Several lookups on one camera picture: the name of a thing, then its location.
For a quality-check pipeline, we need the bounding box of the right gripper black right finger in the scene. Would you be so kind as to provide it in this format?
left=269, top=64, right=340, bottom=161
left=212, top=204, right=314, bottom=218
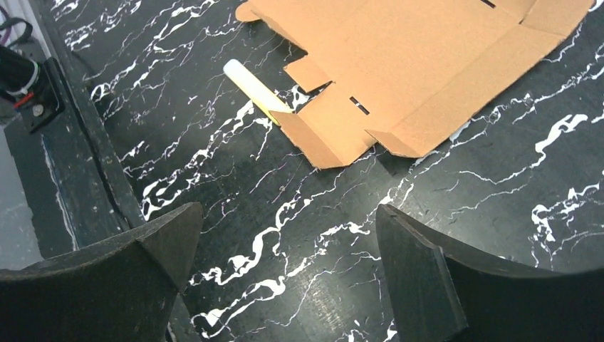
left=376, top=204, right=603, bottom=341

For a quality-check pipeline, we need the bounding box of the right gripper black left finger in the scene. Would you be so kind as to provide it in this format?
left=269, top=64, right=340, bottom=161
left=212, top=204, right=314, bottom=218
left=1, top=202, right=203, bottom=341

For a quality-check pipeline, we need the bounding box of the brown cardboard box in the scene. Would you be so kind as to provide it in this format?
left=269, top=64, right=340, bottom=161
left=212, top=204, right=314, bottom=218
left=235, top=0, right=593, bottom=169

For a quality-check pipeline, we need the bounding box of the white yellow marker pen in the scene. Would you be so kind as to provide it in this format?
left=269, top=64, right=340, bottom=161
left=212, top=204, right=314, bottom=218
left=223, top=59, right=293, bottom=126

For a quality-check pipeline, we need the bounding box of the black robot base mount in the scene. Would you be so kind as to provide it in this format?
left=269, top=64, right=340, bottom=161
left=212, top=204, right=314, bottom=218
left=1, top=45, right=65, bottom=133

